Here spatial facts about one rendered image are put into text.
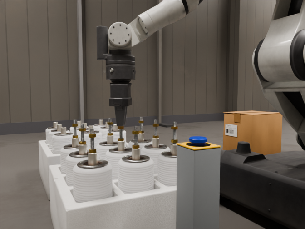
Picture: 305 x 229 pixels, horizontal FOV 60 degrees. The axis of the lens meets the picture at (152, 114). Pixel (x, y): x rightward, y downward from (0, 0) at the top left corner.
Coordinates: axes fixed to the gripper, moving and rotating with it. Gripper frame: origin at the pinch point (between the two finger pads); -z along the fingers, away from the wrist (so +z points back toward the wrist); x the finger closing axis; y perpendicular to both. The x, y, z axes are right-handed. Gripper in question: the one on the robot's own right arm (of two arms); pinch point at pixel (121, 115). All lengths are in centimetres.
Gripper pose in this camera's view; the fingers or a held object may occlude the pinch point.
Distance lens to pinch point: 81.2
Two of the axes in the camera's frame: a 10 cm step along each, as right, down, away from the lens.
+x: 0.4, -0.8, 10.0
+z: 0.0, -10.0, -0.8
